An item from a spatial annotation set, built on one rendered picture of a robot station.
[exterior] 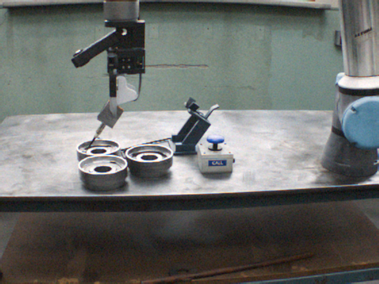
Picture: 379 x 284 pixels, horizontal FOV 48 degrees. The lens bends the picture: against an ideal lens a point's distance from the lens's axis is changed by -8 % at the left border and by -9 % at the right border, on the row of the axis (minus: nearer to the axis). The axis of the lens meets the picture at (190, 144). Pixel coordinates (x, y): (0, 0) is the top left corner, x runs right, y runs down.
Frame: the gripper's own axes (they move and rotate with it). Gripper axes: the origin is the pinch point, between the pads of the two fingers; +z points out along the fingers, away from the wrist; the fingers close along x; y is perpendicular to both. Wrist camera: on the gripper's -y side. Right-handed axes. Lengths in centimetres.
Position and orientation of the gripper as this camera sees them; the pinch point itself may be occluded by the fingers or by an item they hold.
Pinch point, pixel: (112, 109)
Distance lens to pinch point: 103.0
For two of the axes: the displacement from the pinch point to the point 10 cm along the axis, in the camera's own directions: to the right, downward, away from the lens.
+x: -1.7, -3.4, 9.2
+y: 9.9, -0.4, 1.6
